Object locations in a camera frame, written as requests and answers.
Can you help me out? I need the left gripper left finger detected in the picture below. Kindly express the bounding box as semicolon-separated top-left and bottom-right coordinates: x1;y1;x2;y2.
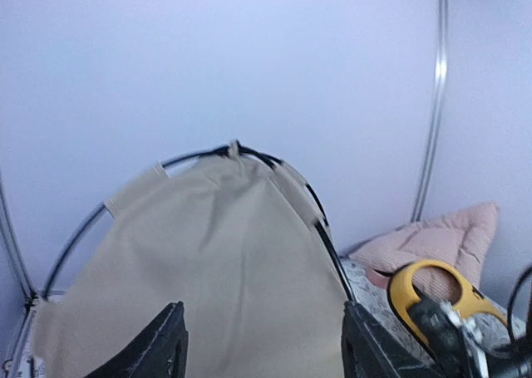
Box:
93;302;189;378

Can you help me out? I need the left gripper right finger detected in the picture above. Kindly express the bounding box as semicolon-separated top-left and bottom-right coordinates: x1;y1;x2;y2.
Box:
341;302;441;378

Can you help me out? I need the yellow double bowl holder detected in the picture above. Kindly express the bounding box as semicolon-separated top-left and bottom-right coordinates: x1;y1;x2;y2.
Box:
387;259;508;354

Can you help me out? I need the beige pet tent fabric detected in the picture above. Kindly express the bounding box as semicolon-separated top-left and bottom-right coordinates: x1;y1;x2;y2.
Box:
32;154;347;377

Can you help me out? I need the pink checkered cushion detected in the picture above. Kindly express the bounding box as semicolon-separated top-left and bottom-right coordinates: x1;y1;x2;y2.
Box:
349;203;499;287

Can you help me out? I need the black tent pole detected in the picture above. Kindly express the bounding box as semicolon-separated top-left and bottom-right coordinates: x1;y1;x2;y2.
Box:
228;140;357;303
41;145;229;302

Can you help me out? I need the floral table mat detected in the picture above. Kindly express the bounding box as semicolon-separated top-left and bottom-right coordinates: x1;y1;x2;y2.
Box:
341;258;510;366

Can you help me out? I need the pink bowl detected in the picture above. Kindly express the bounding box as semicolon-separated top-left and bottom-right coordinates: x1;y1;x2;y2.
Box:
366;267;393;290

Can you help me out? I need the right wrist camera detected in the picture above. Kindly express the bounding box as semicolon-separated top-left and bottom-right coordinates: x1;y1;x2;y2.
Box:
407;297;490;377

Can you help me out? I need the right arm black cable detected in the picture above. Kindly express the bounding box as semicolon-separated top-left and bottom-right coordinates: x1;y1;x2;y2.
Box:
490;265;532;354

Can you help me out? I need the right aluminium frame post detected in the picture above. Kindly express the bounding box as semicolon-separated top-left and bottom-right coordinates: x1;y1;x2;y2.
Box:
410;0;449;223

